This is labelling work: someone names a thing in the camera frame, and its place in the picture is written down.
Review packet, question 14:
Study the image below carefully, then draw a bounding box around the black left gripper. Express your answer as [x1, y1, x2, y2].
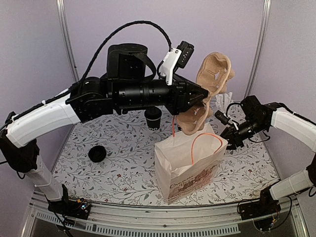
[116, 73, 210, 116]

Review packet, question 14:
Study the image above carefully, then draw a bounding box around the black left gripper camera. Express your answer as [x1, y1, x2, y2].
[157, 41, 194, 86]

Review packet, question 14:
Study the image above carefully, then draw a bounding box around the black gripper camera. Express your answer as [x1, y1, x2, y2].
[157, 41, 194, 86]
[214, 110, 239, 130]

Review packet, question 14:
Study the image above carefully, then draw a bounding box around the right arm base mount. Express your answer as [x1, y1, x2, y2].
[237, 188, 281, 232]

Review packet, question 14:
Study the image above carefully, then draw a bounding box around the single black paper cup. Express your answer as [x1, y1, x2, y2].
[146, 117, 161, 131]

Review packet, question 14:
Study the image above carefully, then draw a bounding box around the black right gripper camera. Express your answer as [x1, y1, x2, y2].
[214, 110, 239, 130]

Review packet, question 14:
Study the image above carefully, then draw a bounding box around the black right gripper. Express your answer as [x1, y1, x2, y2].
[215, 118, 267, 150]

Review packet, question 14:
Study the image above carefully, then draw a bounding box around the floral tablecloth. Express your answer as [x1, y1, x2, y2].
[53, 109, 279, 206]

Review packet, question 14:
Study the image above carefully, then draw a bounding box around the brown cardboard cup carrier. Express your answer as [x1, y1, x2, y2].
[176, 52, 235, 135]

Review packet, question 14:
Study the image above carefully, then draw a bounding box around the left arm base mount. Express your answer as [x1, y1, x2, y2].
[47, 198, 91, 220]

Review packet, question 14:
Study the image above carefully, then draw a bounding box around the aluminium front rail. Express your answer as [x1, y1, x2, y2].
[28, 192, 301, 237]

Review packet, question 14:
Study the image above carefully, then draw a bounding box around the stack of black cup lids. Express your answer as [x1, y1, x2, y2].
[88, 145, 107, 163]

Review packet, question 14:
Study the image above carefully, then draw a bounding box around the paper takeout bag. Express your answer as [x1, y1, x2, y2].
[154, 122, 228, 204]

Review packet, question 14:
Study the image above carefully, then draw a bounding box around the white cup with straws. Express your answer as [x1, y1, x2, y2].
[215, 92, 233, 112]

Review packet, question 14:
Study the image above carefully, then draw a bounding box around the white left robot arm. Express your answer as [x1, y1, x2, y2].
[0, 41, 208, 214]

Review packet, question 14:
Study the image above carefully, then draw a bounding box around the single black cup lid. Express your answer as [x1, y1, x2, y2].
[144, 107, 162, 120]

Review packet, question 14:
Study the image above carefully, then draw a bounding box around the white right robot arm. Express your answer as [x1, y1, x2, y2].
[215, 95, 316, 215]

